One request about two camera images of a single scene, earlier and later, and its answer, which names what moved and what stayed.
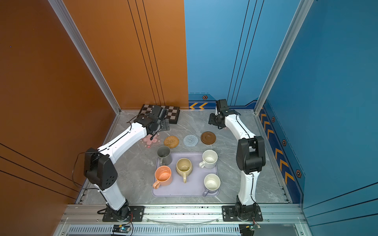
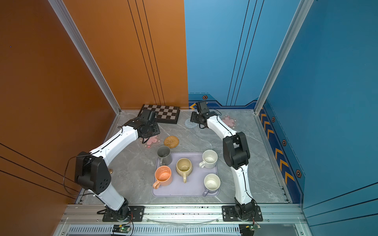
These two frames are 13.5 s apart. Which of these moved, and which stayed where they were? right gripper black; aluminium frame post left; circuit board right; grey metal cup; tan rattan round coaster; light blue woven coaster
Moved: right gripper black; light blue woven coaster
Stayed: grey metal cup; aluminium frame post left; tan rattan round coaster; circuit board right
